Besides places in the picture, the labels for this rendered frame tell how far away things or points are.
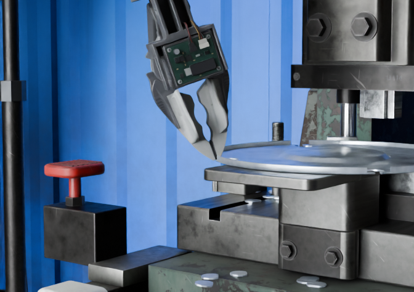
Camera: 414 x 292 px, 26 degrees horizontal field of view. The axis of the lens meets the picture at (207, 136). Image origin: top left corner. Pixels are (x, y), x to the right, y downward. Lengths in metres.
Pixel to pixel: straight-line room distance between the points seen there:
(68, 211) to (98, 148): 1.88
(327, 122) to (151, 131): 1.51
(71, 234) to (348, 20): 0.44
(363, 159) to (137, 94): 1.93
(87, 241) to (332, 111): 0.47
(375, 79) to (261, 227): 0.23
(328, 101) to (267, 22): 1.21
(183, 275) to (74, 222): 0.17
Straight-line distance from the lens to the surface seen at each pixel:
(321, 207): 1.03
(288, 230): 1.06
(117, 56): 2.93
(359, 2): 1.07
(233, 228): 1.14
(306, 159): 1.02
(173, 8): 0.96
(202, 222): 1.17
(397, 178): 1.13
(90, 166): 1.17
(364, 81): 1.11
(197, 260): 1.14
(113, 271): 1.12
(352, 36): 1.07
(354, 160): 1.02
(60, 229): 1.18
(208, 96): 1.03
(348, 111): 1.27
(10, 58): 1.81
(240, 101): 2.66
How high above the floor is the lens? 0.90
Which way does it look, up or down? 5 degrees down
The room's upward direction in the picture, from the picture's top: straight up
